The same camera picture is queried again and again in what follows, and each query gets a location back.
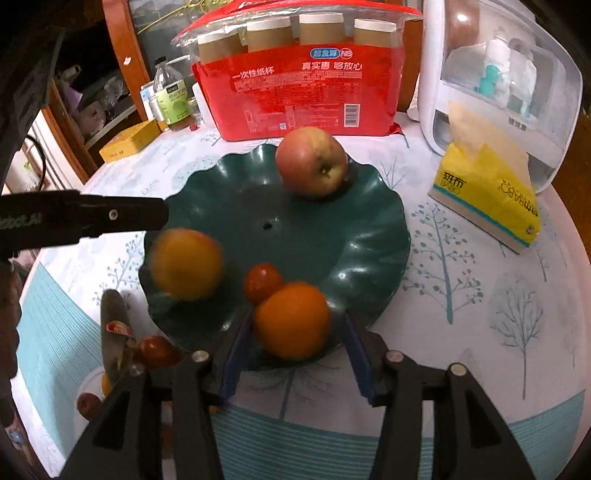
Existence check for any red cherry tomato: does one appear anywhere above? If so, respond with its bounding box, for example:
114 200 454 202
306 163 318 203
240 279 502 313
243 263 284 304
137 335 182 368

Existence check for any yellow tin box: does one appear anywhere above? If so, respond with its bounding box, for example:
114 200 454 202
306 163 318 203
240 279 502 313
98 119 162 163

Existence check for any white appliance with clear door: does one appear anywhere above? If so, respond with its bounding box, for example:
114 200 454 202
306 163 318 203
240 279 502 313
418 0 583 195

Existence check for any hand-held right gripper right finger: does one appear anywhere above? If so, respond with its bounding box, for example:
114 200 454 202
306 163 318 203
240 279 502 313
342 308 536 480

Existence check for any glass bottle with green label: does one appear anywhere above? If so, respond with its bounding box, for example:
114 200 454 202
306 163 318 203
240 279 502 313
152 56 197 133

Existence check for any small white dish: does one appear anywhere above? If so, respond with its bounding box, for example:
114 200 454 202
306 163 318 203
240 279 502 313
76 367 116 422

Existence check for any wooden cabinet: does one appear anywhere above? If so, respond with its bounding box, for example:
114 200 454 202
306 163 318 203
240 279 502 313
41 0 155 185

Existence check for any small dark red fruit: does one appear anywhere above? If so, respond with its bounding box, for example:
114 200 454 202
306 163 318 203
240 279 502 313
76 392 103 421

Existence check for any tree print tablecloth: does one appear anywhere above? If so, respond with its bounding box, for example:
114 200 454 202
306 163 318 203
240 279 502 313
9 111 591 480

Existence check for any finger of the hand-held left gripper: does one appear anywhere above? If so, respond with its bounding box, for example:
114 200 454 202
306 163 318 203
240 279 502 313
76 194 170 239

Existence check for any orange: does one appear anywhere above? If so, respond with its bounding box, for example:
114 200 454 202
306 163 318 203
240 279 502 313
254 282 332 361
150 227 225 302

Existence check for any red apple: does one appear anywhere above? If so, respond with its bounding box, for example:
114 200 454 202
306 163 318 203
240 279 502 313
276 127 349 199

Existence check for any white box with blue print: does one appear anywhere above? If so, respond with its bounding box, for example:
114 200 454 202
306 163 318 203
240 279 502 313
140 83 160 121

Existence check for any grey metal knife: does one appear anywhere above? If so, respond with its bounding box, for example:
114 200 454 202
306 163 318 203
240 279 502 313
100 290 139 377

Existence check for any red pack of paper cups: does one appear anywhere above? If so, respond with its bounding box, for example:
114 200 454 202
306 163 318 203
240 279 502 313
171 0 424 142

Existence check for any dark green wavy fruit plate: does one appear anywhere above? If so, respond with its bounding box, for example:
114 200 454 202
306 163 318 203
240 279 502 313
139 143 411 371

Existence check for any yellow tissue pack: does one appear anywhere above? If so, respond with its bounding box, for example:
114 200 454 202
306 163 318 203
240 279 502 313
428 102 542 254

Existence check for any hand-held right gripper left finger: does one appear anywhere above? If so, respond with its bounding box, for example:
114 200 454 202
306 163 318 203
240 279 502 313
59 315 256 480

